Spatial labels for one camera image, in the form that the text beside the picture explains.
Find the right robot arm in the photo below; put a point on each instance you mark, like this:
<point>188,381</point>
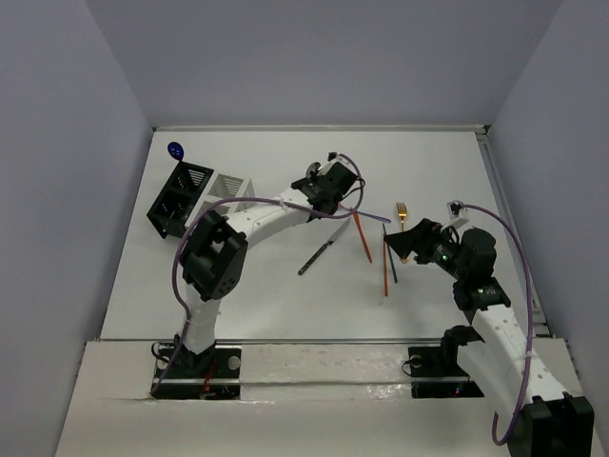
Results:
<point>535,414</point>

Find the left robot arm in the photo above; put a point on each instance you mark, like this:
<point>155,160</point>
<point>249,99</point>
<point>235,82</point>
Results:
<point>210,259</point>

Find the iridescent rainbow fork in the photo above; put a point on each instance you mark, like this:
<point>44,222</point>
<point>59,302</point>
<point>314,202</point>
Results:
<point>368,215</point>

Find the pink-handled silver spoon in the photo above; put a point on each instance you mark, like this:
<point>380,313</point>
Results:
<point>313,169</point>

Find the blue chopstick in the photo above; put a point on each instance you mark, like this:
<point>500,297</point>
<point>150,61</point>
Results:
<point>390,258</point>

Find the orange-handled knife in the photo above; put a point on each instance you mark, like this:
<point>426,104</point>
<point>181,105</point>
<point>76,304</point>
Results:
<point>359,227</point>

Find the white cutlery holder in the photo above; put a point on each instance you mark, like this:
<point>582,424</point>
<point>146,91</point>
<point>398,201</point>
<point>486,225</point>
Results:
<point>220,186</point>

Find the black-handled steel knife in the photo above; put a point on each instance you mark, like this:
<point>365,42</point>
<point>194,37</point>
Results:
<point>319,252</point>

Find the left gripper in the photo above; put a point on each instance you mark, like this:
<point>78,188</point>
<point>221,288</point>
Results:
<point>341,176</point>

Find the gold fork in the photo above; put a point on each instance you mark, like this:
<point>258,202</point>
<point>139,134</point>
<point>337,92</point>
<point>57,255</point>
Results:
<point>402,213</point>

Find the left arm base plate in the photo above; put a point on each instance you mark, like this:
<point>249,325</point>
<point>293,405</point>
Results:
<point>213,375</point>

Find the white table edge rail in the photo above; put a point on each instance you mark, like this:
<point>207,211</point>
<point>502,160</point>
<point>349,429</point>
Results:
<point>475,128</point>

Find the black cutlery holder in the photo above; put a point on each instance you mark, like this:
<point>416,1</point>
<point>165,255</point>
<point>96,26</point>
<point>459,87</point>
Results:
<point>175,202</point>

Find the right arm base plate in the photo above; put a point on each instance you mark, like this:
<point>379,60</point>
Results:
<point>431,378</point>

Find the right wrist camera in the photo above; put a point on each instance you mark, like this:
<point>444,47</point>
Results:
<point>458,215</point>

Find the orange chopstick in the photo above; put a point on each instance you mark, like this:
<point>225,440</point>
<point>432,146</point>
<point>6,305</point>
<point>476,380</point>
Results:
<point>385,271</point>

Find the purple long spoon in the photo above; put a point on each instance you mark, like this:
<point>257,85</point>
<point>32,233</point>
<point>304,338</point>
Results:
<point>176,151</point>

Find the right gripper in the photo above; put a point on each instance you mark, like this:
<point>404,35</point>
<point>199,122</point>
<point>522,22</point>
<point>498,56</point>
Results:
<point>427,231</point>

